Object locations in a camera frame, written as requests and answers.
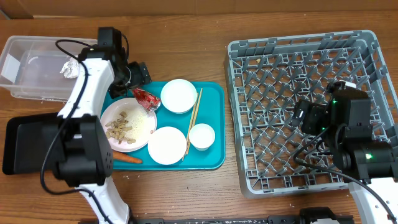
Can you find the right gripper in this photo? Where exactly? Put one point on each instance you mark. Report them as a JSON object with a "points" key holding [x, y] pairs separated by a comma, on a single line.
{"points": [[298, 113]]}

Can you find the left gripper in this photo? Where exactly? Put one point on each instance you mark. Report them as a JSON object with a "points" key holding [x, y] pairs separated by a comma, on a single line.
{"points": [[140, 76]]}

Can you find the red snack wrapper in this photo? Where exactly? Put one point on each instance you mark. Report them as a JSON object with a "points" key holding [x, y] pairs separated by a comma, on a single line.
{"points": [[149, 101]]}

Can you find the white bowl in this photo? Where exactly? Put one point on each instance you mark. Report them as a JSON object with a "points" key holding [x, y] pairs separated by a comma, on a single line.
{"points": [[178, 96]]}

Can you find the white tissue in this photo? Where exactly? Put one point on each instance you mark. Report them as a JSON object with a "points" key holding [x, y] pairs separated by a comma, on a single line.
{"points": [[70, 69]]}

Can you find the wooden chopstick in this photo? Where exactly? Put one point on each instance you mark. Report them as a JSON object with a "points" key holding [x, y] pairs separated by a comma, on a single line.
{"points": [[195, 117], [190, 125]]}

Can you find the pink bowl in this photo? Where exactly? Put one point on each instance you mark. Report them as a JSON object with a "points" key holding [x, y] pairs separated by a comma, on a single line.
{"points": [[167, 145]]}

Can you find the white cup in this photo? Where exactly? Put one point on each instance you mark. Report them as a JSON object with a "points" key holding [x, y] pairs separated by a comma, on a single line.
{"points": [[202, 136]]}

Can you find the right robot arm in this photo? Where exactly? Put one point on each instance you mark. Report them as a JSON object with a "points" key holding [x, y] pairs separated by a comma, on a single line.
{"points": [[367, 165]]}

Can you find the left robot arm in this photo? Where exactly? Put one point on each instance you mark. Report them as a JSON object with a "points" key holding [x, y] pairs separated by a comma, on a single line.
{"points": [[80, 158]]}

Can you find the grey dishwasher rack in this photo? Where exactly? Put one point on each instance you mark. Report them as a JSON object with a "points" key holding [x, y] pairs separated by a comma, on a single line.
{"points": [[266, 77]]}

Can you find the pink plate with food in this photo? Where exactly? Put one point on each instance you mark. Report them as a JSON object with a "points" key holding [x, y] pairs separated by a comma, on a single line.
{"points": [[128, 125]]}

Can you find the teal serving tray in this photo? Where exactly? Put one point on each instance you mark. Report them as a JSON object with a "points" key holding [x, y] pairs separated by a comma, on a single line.
{"points": [[211, 111]]}

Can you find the orange carrot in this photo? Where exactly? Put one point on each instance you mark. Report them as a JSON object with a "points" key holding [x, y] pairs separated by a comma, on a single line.
{"points": [[126, 158]]}

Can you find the clear plastic bin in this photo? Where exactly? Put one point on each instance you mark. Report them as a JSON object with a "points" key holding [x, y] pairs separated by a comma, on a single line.
{"points": [[31, 69]]}

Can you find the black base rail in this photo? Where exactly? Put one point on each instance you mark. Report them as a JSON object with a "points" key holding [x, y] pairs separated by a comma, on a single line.
{"points": [[305, 216]]}

